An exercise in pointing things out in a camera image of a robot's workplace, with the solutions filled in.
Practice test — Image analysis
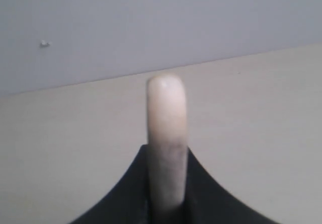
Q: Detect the wooden paint brush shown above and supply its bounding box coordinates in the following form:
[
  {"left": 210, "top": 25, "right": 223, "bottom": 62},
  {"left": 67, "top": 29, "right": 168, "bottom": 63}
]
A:
[{"left": 146, "top": 74, "right": 188, "bottom": 223}]

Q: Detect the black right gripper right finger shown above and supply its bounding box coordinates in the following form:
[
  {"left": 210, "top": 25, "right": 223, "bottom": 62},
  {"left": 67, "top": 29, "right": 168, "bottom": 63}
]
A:
[{"left": 184, "top": 151, "right": 267, "bottom": 223}]

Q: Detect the small white wall blob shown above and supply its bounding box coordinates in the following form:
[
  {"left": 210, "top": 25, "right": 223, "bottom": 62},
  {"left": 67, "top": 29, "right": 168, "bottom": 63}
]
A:
[{"left": 39, "top": 40, "right": 51, "bottom": 48}]

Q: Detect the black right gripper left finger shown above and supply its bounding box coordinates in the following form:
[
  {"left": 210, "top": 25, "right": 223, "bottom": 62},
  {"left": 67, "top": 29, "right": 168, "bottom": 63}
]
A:
[{"left": 72, "top": 145, "right": 151, "bottom": 224}]

